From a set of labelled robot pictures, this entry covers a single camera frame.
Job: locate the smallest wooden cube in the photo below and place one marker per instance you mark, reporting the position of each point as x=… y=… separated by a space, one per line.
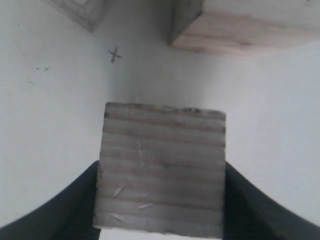
x=87 y=13

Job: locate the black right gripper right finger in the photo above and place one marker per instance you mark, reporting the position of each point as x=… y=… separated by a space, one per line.
x=249 y=214

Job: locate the third largest wooden cube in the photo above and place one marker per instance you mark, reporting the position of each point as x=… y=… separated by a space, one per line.
x=162 y=170

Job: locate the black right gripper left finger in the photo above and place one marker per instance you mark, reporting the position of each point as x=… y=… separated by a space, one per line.
x=67 y=216

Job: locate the second largest wooden cube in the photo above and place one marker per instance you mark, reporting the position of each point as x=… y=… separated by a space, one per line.
x=244 y=28

